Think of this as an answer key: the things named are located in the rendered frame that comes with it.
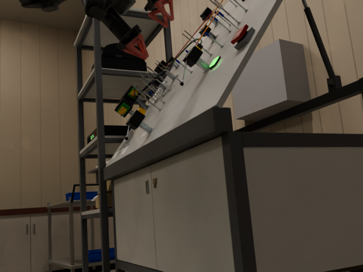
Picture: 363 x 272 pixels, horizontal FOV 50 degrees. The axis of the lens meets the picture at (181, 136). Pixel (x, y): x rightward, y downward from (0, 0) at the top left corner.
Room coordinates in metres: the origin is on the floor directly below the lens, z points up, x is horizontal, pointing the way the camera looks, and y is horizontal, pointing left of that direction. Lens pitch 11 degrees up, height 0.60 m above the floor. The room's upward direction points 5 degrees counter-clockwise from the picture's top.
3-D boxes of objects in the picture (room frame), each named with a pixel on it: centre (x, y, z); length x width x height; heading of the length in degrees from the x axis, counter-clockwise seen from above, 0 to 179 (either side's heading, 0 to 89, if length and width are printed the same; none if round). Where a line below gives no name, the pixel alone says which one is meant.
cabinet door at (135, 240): (1.77, 0.24, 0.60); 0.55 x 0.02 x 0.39; 26
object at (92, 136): (2.36, 0.39, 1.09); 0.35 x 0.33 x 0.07; 26
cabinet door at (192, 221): (1.27, 0.01, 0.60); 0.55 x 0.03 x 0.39; 26
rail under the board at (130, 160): (1.51, 0.14, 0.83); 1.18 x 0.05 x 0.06; 26
